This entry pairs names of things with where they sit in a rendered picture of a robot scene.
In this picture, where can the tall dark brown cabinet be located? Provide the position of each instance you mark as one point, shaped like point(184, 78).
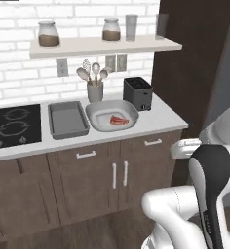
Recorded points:
point(188, 64)

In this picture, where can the narrow brown drawer front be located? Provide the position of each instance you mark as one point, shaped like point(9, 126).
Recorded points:
point(167, 137)

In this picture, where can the grey rectangular tupperware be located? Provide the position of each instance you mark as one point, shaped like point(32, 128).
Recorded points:
point(67, 120)

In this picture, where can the grey wall outlet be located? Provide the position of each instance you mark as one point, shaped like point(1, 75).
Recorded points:
point(122, 63)
point(62, 67)
point(110, 63)

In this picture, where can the small glass jar brown contents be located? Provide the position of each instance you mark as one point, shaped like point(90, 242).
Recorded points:
point(111, 31)

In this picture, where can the wide brown drawer front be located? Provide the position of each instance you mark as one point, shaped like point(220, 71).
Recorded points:
point(102, 151)

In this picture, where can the metal whisk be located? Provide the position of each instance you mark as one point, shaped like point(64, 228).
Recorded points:
point(86, 65)

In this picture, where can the dark tinted drinking glass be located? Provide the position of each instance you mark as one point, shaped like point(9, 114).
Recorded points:
point(161, 26)

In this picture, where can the wooden spoon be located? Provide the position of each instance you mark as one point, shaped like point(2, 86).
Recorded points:
point(82, 74)
point(103, 74)
point(95, 69)

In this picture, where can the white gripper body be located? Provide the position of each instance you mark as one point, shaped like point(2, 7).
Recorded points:
point(185, 148)

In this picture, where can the red raw steak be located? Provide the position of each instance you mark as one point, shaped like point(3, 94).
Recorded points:
point(119, 120)

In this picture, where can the grey utensil pot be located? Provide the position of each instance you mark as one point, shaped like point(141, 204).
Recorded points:
point(95, 93)

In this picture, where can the brown cupboard door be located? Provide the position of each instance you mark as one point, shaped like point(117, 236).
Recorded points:
point(84, 191)
point(146, 175)

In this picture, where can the wide glass jar brown contents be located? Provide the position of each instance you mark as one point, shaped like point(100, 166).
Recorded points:
point(48, 35)

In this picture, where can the black toaster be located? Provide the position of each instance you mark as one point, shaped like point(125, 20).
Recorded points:
point(138, 93)

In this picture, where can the pale grey rounded tupperware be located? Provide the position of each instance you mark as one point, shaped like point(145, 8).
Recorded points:
point(102, 118)

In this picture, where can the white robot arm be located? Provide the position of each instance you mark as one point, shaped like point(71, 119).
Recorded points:
point(172, 210)

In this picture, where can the black hob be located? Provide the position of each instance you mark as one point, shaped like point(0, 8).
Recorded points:
point(14, 127)

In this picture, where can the white wall shelf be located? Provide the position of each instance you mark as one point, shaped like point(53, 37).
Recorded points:
point(100, 47)

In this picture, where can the brown cupboard under hob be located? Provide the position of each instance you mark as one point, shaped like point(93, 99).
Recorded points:
point(19, 197)

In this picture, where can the clear drinking glass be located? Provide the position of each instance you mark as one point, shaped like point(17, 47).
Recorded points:
point(131, 28)

